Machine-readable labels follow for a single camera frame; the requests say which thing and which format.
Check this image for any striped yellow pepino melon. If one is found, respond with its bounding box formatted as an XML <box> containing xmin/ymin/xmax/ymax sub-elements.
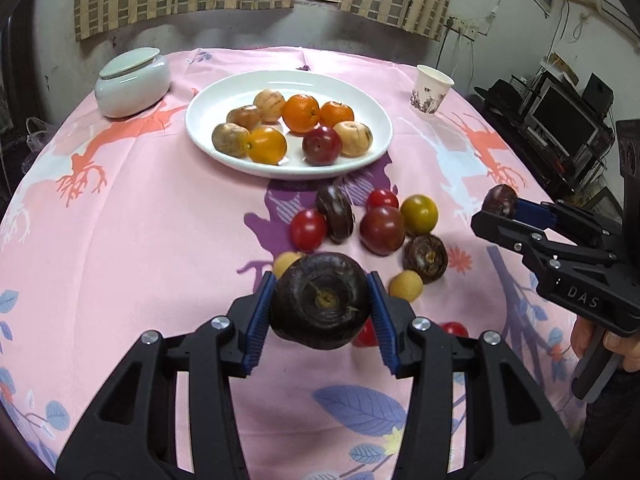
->
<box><xmin>253</xmin><ymin>89</ymin><xmax>287</xmax><ymax>123</ymax></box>
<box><xmin>211</xmin><ymin>123</ymin><xmax>251</xmax><ymax>157</ymax></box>
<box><xmin>226</xmin><ymin>105</ymin><xmax>263</xmax><ymax>131</ymax></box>
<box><xmin>333</xmin><ymin>121</ymin><xmax>374</xmax><ymax>158</ymax></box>

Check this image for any person's right forearm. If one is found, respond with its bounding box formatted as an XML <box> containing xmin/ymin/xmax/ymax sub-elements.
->
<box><xmin>580</xmin><ymin>367</ymin><xmax>640</xmax><ymax>471</ymax></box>

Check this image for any small dark water chestnut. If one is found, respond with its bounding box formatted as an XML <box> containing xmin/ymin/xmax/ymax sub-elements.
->
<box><xmin>315</xmin><ymin>185</ymin><xmax>356</xmax><ymax>245</ymax></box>
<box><xmin>481</xmin><ymin>184</ymin><xmax>519</xmax><ymax>219</ymax></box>
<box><xmin>403</xmin><ymin>234</ymin><xmax>449</xmax><ymax>284</ymax></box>

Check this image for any large dark water chestnut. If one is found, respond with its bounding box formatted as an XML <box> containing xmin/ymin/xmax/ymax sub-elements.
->
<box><xmin>269</xmin><ymin>252</ymin><xmax>373</xmax><ymax>350</ymax></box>

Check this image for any clear plastic bag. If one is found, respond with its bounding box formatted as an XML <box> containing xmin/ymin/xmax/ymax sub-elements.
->
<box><xmin>22</xmin><ymin>116</ymin><xmax>61</xmax><ymax>161</ymax></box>

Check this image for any small yellow longan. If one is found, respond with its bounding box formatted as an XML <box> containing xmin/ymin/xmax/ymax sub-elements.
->
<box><xmin>389</xmin><ymin>269</ymin><xmax>424</xmax><ymax>302</ymax></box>
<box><xmin>273</xmin><ymin>252</ymin><xmax>305</xmax><ymax>278</ymax></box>

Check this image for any pale green lidded jar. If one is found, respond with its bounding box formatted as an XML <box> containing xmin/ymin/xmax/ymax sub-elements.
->
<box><xmin>95</xmin><ymin>47</ymin><xmax>172</xmax><ymax>119</ymax></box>

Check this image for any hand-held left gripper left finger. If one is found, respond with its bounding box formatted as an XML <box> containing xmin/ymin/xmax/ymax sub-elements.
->
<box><xmin>55</xmin><ymin>271</ymin><xmax>277</xmax><ymax>480</ymax></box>

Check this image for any pink printed tablecloth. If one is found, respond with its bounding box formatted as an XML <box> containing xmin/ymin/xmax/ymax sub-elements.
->
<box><xmin>0</xmin><ymin>46</ymin><xmax>596</xmax><ymax>480</ymax></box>

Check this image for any orange tomato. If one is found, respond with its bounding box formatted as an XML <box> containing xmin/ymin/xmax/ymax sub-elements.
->
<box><xmin>244</xmin><ymin>126</ymin><xmax>289</xmax><ymax>165</ymax></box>

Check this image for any white oval plate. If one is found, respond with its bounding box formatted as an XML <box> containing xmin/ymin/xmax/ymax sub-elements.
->
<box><xmin>184</xmin><ymin>70</ymin><xmax>394</xmax><ymax>182</ymax></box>

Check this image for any yellow green tomato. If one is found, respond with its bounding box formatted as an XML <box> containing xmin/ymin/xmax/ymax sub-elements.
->
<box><xmin>400</xmin><ymin>194</ymin><xmax>439</xmax><ymax>236</ymax></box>

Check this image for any orange mandarin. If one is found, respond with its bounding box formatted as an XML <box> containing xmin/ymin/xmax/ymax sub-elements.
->
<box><xmin>319</xmin><ymin>101</ymin><xmax>355</xmax><ymax>128</ymax></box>
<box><xmin>282</xmin><ymin>93</ymin><xmax>321</xmax><ymax>134</ymax></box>

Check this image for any white wall socket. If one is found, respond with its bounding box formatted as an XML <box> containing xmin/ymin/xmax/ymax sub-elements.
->
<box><xmin>446</xmin><ymin>16</ymin><xmax>493</xmax><ymax>41</ymax></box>

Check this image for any dark red plum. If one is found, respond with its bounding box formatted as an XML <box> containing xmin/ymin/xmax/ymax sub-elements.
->
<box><xmin>302</xmin><ymin>126</ymin><xmax>343</xmax><ymax>167</ymax></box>

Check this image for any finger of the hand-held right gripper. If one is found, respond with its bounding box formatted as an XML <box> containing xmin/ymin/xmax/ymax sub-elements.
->
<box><xmin>515</xmin><ymin>198</ymin><xmax>623</xmax><ymax>253</ymax></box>
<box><xmin>471</xmin><ymin>210</ymin><xmax>621</xmax><ymax>281</ymax></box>

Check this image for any dark red tomato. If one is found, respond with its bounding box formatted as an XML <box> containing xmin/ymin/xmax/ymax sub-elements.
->
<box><xmin>359</xmin><ymin>205</ymin><xmax>406</xmax><ymax>256</ymax></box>

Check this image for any person's right hand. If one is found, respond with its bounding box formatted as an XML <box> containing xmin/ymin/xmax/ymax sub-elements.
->
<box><xmin>571</xmin><ymin>316</ymin><xmax>640</xmax><ymax>372</ymax></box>

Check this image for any black speaker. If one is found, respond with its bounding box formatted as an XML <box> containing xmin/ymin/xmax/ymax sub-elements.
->
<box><xmin>582</xmin><ymin>72</ymin><xmax>615</xmax><ymax>111</ymax></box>

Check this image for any black computer monitor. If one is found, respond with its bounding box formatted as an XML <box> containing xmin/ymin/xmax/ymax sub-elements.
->
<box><xmin>525</xmin><ymin>82</ymin><xmax>601</xmax><ymax>151</ymax></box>

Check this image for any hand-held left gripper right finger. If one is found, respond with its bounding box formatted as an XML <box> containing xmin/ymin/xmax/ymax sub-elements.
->
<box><xmin>365</xmin><ymin>271</ymin><xmax>586</xmax><ymax>480</ymax></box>

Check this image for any printed paper cup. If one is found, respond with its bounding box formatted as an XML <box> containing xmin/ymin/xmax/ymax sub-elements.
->
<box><xmin>410</xmin><ymin>64</ymin><xmax>455</xmax><ymax>116</ymax></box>

